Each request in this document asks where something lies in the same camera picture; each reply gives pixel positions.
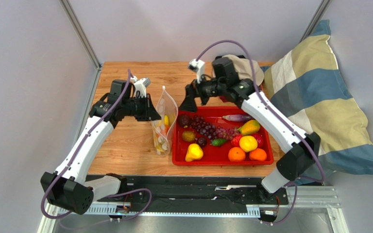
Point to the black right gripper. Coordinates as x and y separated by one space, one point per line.
194 92

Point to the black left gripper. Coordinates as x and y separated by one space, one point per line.
152 114

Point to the clear dotted zip top bag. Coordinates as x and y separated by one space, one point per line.
166 106

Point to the small orange pumpkin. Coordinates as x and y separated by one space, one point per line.
163 130

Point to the dark purple grape bunch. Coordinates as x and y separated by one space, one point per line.
204 128

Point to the yellow banana bunch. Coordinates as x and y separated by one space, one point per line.
166 121

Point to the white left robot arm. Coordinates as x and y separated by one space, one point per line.
67 187

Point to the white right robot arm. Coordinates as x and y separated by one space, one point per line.
300 148

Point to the brown kiwi fruit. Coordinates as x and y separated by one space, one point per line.
188 136

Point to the folded black red clothes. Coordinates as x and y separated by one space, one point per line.
231 87

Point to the dark purple plum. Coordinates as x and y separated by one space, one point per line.
202 142

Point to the red plastic tray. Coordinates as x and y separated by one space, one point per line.
216 155

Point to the small green pepper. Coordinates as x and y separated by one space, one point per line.
218 142

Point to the yellow pear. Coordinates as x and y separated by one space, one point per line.
194 152

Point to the light purple grape bunch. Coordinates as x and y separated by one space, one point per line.
227 134

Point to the purple eggplant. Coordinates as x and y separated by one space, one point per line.
238 117

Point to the yellow green mango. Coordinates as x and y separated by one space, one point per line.
250 127

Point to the beige bucket hat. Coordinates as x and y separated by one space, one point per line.
245 70

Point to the orange fruit front left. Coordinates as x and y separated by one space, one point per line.
236 154

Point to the orange fruit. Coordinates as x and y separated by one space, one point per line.
236 154
258 155

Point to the red apple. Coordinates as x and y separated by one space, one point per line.
260 139

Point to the orange fruit front right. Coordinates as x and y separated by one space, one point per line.
258 155

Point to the blue yellow striped pillow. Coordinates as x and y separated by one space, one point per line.
306 85

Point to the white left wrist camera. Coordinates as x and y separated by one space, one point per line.
140 86

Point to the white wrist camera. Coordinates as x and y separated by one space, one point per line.
197 66
140 86

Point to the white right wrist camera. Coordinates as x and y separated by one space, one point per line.
197 66

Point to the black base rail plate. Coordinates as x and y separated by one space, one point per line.
196 195

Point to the left aluminium frame post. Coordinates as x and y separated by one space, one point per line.
80 33

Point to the aluminium frame post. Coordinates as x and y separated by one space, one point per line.
80 33
320 11

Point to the aluminium base frame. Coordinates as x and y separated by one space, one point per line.
311 209

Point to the right aluminium frame post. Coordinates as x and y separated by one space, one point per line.
320 11

